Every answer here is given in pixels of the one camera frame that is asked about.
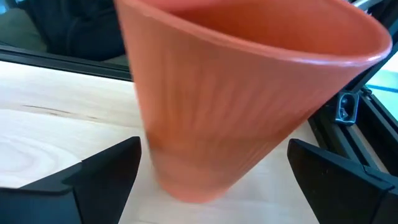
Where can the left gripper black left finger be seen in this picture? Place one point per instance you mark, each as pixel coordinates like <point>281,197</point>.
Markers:
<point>93,186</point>

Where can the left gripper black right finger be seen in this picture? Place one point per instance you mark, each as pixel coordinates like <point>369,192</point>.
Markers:
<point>335,186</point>

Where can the orange ribbed plastic cup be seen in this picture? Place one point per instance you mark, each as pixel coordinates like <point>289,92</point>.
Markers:
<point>236,102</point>

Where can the person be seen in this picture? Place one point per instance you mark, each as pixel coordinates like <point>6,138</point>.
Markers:
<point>84,28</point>

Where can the black frame corner bracket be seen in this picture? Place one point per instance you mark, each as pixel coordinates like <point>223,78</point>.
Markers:
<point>345,107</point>

